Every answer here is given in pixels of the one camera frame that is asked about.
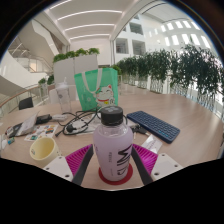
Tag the low green shrub row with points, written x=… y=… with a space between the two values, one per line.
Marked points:
x=75 y=54

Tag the tall white cabinet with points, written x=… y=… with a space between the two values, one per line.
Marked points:
x=65 y=71

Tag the colourful sticker sheet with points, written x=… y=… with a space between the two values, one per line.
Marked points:
x=41 y=131

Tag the clear plastic tumbler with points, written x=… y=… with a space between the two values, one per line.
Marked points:
x=64 y=98

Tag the black flat pouch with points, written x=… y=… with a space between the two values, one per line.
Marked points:
x=13 y=129

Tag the pale yellow cup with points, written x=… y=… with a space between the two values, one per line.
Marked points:
x=45 y=151

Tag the green cat-print tote bag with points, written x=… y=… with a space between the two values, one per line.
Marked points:
x=86 y=96

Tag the flat round red coaster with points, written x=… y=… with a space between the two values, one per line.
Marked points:
x=128 y=175

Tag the black power adapter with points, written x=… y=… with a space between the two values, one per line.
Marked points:
x=43 y=118

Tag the black office chair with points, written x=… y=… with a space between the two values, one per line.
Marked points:
x=26 y=103

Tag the potted shrubs in wooden planter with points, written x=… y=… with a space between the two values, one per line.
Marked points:
x=45 y=81

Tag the white printed card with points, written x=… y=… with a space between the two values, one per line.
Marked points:
x=152 y=144

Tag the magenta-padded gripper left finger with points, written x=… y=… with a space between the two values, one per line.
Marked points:
x=78 y=158

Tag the dark blue keyboard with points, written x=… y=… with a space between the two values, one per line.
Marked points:
x=155 y=126

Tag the purple drink bottle black cap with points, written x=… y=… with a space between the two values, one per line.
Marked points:
x=112 y=150

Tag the small teal marker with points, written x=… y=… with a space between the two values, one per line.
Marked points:
x=11 y=140

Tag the white power adapter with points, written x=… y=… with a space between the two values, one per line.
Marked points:
x=59 y=117

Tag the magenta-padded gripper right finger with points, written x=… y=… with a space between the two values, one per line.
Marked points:
x=146 y=158

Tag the leafy green hedge row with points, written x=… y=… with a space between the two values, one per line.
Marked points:
x=180 y=73

